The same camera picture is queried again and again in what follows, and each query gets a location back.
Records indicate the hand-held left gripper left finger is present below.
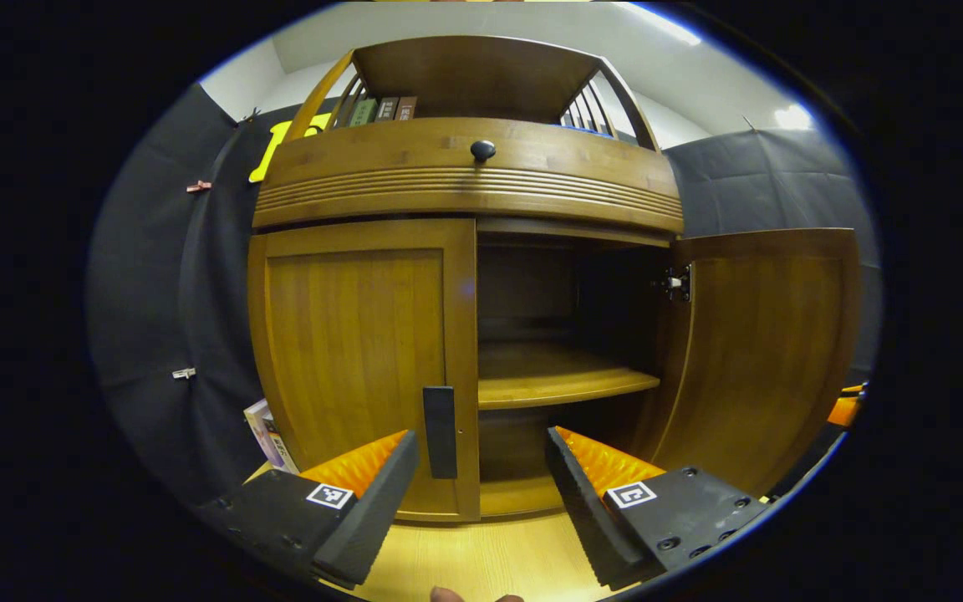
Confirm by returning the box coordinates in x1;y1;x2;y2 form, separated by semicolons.
197;430;421;590

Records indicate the white book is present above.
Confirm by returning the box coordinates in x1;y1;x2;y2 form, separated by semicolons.
243;399;300;475

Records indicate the wooden shoe cabinet door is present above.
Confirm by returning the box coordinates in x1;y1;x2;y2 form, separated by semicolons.
247;219;481;523
632;227;863;498

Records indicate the wooden double-door shoe cabinet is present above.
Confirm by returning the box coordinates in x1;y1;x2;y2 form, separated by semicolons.
247;35;687;521

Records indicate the wooden drawer with black knob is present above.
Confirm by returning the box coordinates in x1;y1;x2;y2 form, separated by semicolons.
252;117;685;235

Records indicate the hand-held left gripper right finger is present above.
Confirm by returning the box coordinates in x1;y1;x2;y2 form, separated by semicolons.
544;426;775;590

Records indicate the wooden inner cabinet shelf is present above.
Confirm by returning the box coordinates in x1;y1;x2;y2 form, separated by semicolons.
478;341;660;411

